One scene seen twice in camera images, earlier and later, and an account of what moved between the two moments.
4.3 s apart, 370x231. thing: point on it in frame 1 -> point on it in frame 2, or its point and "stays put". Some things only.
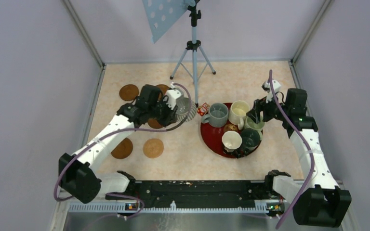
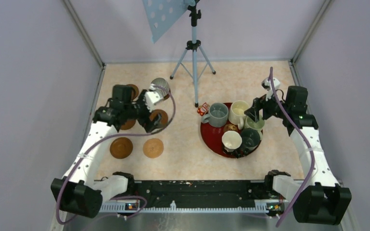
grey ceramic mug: [218, 115] stays put
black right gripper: [260, 105] stays put
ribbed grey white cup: [182, 107] -> [161, 82]
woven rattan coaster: [153, 148] stays put
